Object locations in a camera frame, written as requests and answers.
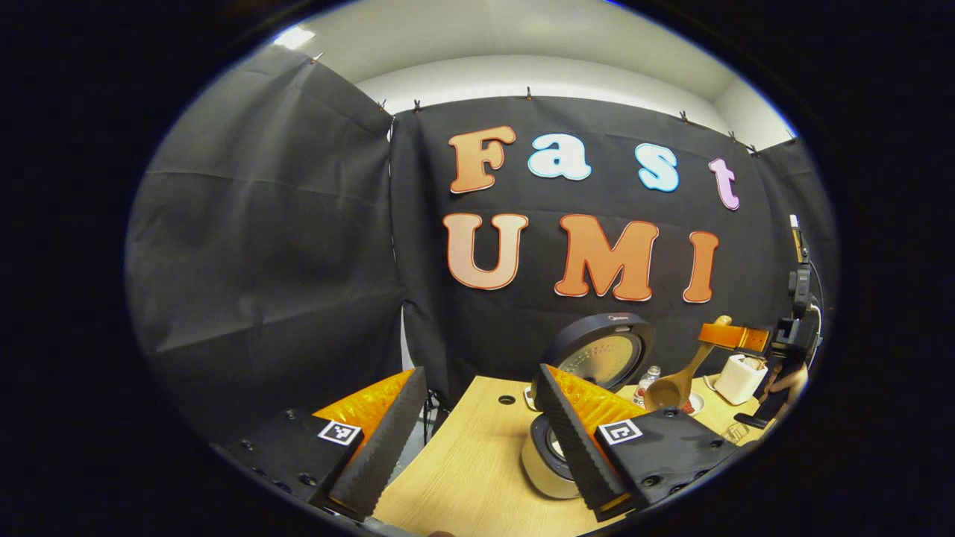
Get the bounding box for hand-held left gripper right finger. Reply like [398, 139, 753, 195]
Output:
[533, 363, 739, 523]

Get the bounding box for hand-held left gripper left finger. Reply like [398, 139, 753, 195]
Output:
[216, 365, 428, 521]

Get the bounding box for wooden spoon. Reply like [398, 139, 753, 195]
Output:
[645, 315, 733, 412]

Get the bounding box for dark grey rice cooker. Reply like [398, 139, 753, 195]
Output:
[520, 312, 656, 500]

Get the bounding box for white toaster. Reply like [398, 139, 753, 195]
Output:
[714, 354, 769, 406]

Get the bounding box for small clear drink bottle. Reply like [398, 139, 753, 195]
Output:
[634, 365, 662, 408]

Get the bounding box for ceiling light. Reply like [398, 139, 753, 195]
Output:
[272, 26, 316, 51]

